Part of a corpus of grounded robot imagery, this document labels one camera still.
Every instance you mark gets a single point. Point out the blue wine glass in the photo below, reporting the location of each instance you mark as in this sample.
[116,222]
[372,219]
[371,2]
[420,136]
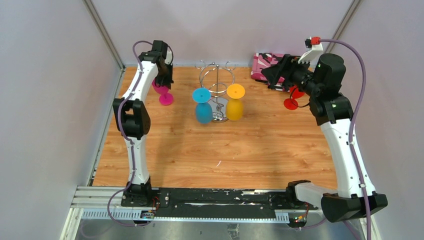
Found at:
[203,110]

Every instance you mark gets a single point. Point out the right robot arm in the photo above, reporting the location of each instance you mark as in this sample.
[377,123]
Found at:
[338,139]

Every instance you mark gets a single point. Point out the chrome wine glass rack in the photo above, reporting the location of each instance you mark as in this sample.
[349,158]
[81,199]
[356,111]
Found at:
[218,90]

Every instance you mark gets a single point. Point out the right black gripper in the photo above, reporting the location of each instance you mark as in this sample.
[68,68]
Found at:
[286,67]

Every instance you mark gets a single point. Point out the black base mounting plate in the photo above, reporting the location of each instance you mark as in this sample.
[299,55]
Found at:
[215,203]

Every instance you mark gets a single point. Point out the red wine glass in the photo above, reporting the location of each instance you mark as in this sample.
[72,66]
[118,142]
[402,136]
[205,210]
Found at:
[291,103]

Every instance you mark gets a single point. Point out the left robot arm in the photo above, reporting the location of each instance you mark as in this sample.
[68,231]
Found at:
[154,69]

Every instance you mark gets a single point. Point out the aluminium frame rail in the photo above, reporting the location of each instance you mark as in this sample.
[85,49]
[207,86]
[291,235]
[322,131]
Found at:
[95,202]

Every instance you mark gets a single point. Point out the pink camouflage cloth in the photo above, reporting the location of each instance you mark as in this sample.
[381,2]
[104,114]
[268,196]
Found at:
[265,60]

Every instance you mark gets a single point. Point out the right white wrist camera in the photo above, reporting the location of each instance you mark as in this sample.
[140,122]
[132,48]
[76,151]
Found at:
[314,49]

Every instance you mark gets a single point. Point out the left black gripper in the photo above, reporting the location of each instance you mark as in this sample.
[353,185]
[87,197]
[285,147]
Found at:
[167,81]

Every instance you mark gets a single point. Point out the magenta wine glass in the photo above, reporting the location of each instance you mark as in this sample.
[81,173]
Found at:
[165,98]

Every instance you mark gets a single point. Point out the yellow wine glass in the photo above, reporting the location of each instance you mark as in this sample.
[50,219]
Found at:
[234,108]

